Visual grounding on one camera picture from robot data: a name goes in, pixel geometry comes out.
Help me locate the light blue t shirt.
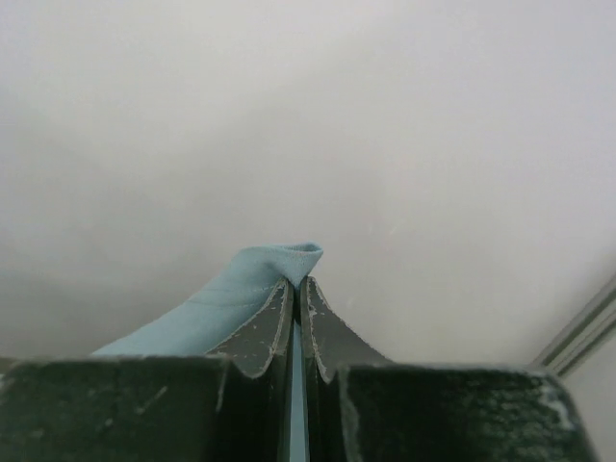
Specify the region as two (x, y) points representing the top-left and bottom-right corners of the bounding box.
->
(95, 243), (322, 461)

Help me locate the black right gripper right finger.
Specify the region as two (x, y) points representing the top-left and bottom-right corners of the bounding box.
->
(298, 277), (599, 461)

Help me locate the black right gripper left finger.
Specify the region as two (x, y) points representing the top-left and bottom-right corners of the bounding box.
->
(1, 279), (294, 461)

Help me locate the right corner aluminium profile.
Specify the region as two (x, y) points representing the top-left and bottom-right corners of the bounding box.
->
(531, 276), (615, 378)

